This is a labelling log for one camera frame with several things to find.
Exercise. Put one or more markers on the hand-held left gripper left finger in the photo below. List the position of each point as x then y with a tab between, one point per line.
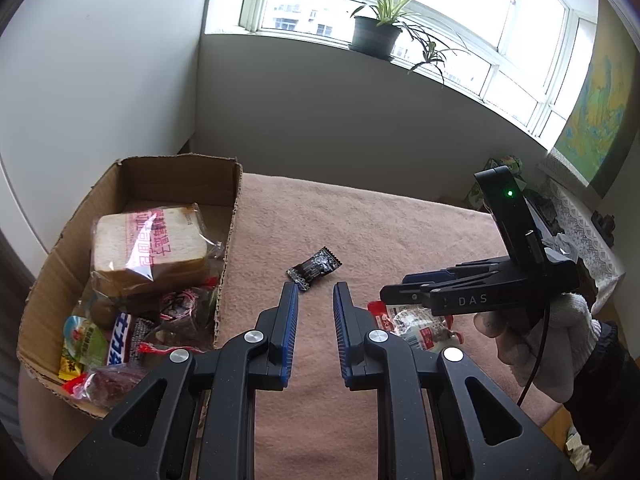
290	330

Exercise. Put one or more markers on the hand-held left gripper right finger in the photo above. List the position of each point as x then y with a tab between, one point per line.
342	330

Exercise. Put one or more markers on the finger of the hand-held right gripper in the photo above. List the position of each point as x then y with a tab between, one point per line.
405	295
435	276

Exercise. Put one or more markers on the pale white snack packet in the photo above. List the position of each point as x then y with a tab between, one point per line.
425	330

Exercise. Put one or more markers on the small dark candy wrapper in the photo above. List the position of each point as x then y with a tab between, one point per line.
314	267

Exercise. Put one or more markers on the brown chocolate bar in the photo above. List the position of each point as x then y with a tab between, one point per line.
122	340

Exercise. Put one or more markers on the cardboard box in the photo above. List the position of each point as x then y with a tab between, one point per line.
165	180

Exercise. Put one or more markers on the person's right forearm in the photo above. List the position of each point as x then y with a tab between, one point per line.
610	385

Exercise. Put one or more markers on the person's right hand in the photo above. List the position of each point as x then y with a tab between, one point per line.
565	340

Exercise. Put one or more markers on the green carton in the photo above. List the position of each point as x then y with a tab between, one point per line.
477	197

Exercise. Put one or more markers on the white lace cloth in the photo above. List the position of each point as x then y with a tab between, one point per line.
585	230

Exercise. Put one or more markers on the small dark figurine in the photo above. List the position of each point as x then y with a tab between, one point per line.
603	225

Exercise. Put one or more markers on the dark red striped packet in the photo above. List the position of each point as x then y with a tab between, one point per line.
185	306

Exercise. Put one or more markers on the sliced bread packet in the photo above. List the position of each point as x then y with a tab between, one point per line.
145	250

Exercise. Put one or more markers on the dark red snack packet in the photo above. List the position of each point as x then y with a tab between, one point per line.
102	385

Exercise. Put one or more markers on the green label snack cup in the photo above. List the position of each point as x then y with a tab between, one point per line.
82	340

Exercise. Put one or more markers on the yellow snack packet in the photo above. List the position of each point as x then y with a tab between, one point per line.
70	367

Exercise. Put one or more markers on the potted spider plant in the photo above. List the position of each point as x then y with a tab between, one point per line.
374	35

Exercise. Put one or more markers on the wall map poster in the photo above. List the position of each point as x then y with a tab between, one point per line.
600	110

